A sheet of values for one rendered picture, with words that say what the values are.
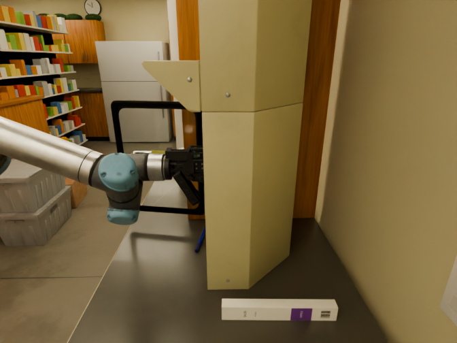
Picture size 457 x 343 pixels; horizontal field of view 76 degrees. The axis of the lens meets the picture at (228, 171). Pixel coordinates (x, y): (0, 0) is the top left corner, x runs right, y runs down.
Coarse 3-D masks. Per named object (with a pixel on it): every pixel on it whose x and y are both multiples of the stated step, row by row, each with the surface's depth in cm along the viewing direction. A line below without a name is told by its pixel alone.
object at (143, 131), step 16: (128, 112) 95; (144, 112) 94; (160, 112) 93; (176, 112) 93; (192, 112) 92; (128, 128) 97; (144, 128) 96; (160, 128) 95; (176, 128) 95; (192, 128) 94; (128, 144) 99; (144, 144) 98; (160, 144) 97; (176, 144) 97; (192, 144) 96; (144, 192) 105; (160, 192) 104; (176, 192) 103; (192, 208) 104
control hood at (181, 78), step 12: (156, 72) 58; (168, 72) 58; (180, 72) 58; (192, 72) 58; (168, 84) 59; (180, 84) 59; (192, 84) 59; (180, 96) 60; (192, 96) 60; (192, 108) 61
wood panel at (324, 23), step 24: (192, 0) 86; (312, 0) 87; (336, 0) 87; (192, 24) 88; (312, 24) 89; (336, 24) 89; (192, 48) 91; (312, 48) 91; (312, 72) 94; (312, 96) 97; (312, 120) 100; (312, 144) 103; (312, 168) 106; (312, 192) 109; (192, 216) 112; (312, 216) 113
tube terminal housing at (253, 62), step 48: (240, 0) 54; (288, 0) 60; (240, 48) 57; (288, 48) 64; (240, 96) 60; (288, 96) 69; (240, 144) 64; (288, 144) 74; (240, 192) 68; (288, 192) 81; (240, 240) 72; (288, 240) 88; (240, 288) 78
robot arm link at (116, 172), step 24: (0, 120) 61; (0, 144) 60; (24, 144) 60; (48, 144) 61; (72, 144) 63; (48, 168) 61; (72, 168) 60; (96, 168) 61; (120, 168) 60; (120, 192) 62
